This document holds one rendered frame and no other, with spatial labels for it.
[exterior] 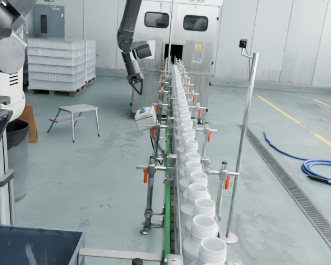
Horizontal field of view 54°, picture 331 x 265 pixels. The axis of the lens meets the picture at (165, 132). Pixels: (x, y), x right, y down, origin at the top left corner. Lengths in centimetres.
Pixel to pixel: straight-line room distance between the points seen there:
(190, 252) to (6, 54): 42
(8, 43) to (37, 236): 52
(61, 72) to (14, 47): 692
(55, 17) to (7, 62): 1106
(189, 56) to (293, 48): 665
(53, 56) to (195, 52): 327
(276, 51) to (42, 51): 738
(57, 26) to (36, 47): 409
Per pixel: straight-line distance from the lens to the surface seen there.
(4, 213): 129
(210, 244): 51
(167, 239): 78
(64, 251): 93
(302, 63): 1194
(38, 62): 763
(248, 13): 1137
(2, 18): 66
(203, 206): 61
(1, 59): 58
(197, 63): 560
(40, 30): 1179
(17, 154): 289
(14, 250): 98
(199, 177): 72
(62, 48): 745
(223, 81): 1128
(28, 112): 433
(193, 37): 557
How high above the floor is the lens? 144
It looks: 16 degrees down
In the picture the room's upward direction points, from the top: 5 degrees clockwise
